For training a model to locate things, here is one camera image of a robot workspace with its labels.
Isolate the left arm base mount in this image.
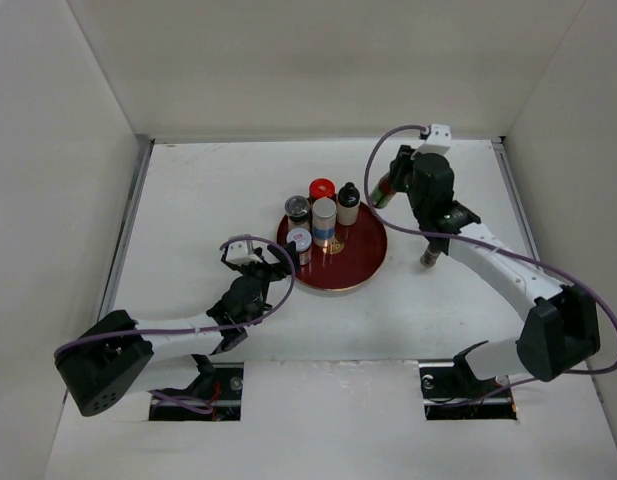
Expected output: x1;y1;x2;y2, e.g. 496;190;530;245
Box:
148;355;244;422

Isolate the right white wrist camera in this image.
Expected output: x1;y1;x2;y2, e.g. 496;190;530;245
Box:
417;124;452;156

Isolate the white bottle black cap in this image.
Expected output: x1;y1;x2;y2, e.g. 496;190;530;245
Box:
337;182;360;227

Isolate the silver lid blue label jar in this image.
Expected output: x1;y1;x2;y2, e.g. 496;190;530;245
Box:
312;197;337;247

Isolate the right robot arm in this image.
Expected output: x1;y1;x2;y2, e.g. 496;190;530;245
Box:
389;145;600;396

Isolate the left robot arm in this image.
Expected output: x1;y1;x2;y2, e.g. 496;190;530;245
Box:
54;235;300;417

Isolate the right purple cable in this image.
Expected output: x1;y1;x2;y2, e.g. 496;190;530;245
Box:
363;124;617;406

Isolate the small yellow label bottle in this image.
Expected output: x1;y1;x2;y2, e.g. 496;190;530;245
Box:
420;244;441;268

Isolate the red round tray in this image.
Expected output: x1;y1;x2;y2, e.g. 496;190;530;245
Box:
276;202;388;291

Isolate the white lid spice jar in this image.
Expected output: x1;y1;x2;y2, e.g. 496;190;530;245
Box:
286;228;312;266

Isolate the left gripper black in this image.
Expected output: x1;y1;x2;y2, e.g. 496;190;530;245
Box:
235;241;297;297

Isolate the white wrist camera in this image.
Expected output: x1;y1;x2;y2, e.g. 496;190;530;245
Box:
417;124;452;156
235;240;258;265

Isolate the red sauce bottle green label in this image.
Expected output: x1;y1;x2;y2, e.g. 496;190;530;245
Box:
370;172;401;209

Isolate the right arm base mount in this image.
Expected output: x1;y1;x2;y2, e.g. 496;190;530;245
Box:
419;361;517;421

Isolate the red lid sauce jar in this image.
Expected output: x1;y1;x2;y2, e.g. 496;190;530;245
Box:
309;178;337;203

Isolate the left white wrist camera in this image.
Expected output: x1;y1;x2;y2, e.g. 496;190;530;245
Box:
235;240;258;265

